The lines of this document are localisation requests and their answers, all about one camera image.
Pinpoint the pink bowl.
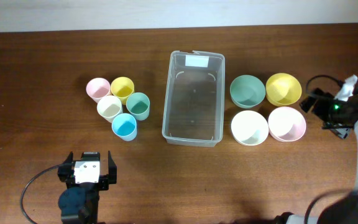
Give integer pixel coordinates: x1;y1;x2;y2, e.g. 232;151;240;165
268;106;306;142

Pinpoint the yellow bowl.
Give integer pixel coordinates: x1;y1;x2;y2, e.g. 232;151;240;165
265;73;302;106

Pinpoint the white bowl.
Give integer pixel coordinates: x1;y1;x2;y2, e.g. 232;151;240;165
231;110;269;146

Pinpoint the green bowl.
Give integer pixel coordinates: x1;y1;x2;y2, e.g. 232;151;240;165
229;75;266;109

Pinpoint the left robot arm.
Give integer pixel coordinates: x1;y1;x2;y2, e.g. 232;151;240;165
57;152;117;224

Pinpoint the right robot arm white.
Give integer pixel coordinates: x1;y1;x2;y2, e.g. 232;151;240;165
287;75;358;223

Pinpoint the clear plastic container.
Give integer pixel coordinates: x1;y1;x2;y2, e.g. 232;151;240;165
162;50;225;147

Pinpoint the blue cup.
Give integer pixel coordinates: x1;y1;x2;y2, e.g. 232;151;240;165
111;113;137;141

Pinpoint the cream cup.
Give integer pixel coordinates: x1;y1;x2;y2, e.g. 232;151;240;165
97;95;123;123

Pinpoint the green cup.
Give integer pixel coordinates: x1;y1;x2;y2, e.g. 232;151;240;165
126;92;150;121

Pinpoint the pink cup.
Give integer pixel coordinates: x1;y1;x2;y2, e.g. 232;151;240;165
86;78;111;103

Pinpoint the yellow cup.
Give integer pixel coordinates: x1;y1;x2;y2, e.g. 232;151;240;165
111;77;135;105

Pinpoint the left black cable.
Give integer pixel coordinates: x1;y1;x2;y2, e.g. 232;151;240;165
20;164;65;224

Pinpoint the black cable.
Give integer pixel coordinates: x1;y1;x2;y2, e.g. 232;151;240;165
20;164;65;224
305;74;344;97

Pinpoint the right black cable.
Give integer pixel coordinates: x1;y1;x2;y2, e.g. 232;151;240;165
305;74;344;97

